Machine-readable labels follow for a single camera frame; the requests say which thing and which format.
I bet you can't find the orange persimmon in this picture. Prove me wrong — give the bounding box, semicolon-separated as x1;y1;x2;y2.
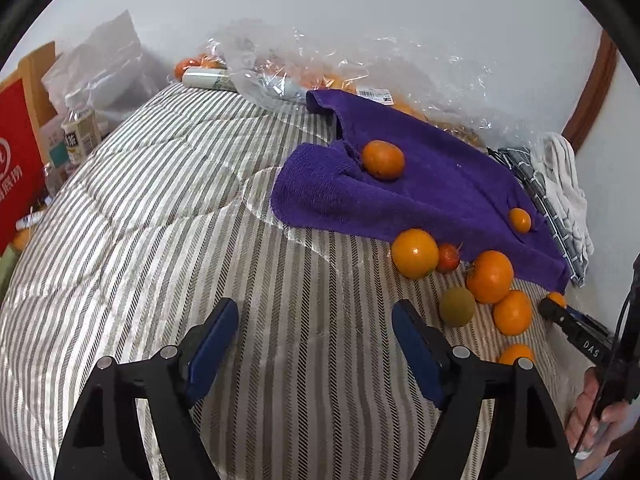
466;250;515;305

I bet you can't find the orange tomato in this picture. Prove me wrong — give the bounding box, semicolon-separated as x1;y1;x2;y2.
173;58;202;81

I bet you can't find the labelled plastic bottle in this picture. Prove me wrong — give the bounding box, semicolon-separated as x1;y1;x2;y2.
61;105;102;166

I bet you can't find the white cloth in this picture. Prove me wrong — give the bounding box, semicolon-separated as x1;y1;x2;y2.
530;132;596;263

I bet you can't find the green round fruit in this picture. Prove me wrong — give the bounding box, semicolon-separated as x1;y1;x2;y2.
439;286;476;329

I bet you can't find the white cylindrical roll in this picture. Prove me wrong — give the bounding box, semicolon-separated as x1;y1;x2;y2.
181;67;242;92

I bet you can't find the translucent plastic bag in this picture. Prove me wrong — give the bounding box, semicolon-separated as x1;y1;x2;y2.
40;10;161;126

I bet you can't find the medium orange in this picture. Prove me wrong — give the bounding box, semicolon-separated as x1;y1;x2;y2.
362;140;405;181

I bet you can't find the purple towel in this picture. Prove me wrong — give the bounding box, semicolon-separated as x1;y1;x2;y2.
270;89;572;295

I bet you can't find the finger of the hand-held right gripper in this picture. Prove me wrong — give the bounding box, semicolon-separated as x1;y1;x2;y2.
538;296;612;363

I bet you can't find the person's right hand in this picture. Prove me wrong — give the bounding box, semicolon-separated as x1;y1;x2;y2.
565;367;640;461

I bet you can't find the grey checkered cloth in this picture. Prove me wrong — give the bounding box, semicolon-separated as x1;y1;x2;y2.
487;146;593;288

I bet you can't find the small clear bottle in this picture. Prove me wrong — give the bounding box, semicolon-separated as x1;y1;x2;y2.
42;160;68;198

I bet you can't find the red cardboard box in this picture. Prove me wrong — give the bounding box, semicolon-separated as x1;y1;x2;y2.
0;41;63;257

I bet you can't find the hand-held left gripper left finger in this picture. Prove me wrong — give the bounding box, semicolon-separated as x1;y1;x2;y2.
52;297;240;480

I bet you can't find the large orange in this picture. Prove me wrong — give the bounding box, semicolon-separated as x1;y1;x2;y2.
391;228;440;280

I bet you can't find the clear plastic bag of oranges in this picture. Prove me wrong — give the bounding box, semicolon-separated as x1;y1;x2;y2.
200;20;506;148

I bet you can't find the small red tomato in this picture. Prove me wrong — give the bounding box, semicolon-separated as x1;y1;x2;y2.
437;243;461;274

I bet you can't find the brown wooden frame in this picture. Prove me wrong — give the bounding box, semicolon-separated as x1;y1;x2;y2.
561;30;621;153

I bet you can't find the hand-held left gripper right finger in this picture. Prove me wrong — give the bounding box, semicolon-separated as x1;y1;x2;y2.
391;299;578;480

